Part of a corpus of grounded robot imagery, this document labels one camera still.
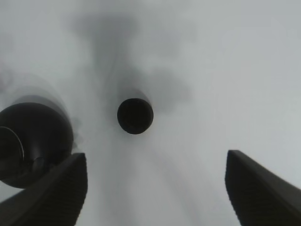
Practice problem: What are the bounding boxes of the black round teapot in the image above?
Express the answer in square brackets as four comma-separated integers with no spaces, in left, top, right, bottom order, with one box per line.
[0,102,73,189]

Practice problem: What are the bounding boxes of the small black teacup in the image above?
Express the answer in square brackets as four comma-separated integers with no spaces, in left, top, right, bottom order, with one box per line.
[117,98,154,135]

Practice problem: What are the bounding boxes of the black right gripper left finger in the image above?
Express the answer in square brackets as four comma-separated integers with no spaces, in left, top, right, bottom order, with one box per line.
[0,153,87,226]

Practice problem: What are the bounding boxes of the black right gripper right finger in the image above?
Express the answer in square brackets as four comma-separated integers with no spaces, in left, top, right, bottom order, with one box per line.
[225,150,301,226]

